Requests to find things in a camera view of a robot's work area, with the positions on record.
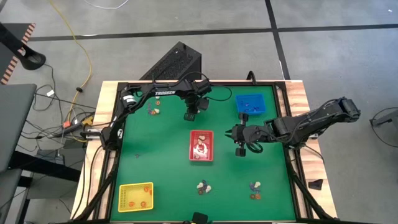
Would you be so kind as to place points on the black desk leg beam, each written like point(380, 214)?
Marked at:
point(46, 168)

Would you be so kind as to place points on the red plastic basket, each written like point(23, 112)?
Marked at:
point(192, 137)

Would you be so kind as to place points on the black power strip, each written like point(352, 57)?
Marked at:
point(66, 130)

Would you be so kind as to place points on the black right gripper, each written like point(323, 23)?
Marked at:
point(248, 133)

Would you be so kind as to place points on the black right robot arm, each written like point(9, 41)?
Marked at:
point(311, 121)

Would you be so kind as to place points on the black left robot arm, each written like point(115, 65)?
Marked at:
point(183, 87)

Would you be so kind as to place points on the green table mat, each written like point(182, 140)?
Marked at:
point(171, 171)

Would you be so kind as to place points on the black perforated computer case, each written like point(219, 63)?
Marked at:
point(174, 62)

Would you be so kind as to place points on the grey floor box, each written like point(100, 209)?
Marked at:
point(49, 157)

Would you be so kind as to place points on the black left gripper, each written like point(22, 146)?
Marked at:
point(203, 104)

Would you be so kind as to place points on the blue plastic basket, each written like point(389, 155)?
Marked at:
point(259, 99)

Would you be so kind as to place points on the small pieces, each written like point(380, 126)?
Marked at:
point(200, 185)

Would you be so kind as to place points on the black curved stand foot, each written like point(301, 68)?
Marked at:
point(31, 59)

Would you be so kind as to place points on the dark mat with striped edge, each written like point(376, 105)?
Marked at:
point(9, 70)

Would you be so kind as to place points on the grey desk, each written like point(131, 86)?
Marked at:
point(15, 124)

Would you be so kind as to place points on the grey metal stand leg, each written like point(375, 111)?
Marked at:
point(385, 118)

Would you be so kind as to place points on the yellow plastic basket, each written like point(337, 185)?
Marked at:
point(136, 196)

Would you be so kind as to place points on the black wedge bracket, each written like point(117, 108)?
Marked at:
point(315, 185)

